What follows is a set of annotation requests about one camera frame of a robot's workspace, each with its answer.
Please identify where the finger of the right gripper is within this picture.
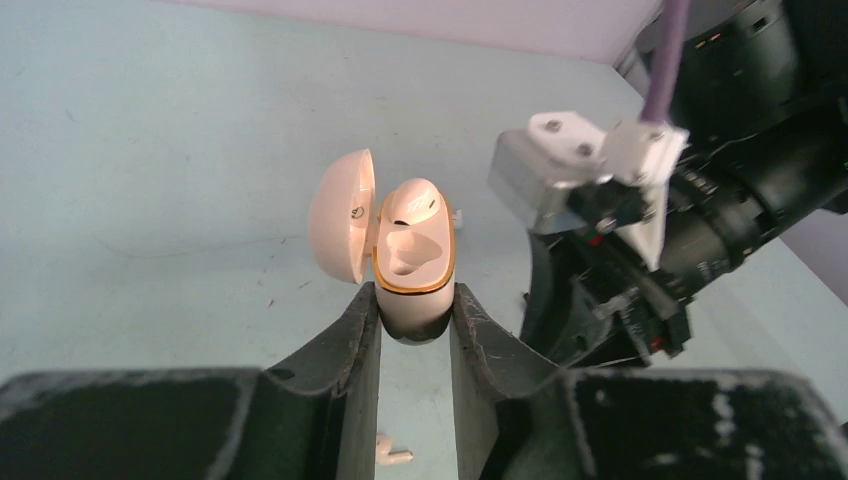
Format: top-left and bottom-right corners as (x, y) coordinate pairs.
(520, 232), (609, 367)

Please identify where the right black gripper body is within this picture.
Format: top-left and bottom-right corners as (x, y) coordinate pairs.
(569, 1), (847, 367)

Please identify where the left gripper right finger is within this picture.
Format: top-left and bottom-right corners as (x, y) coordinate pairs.
(449, 283), (847, 479)

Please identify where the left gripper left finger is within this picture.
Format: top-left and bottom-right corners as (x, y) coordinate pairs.
(1, 282), (381, 479)

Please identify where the beige earbud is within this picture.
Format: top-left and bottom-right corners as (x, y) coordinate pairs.
(384, 178), (442, 226)
(375, 433), (414, 466)

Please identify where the beige earbud charging case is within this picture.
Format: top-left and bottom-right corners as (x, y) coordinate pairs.
(308, 149), (456, 344)

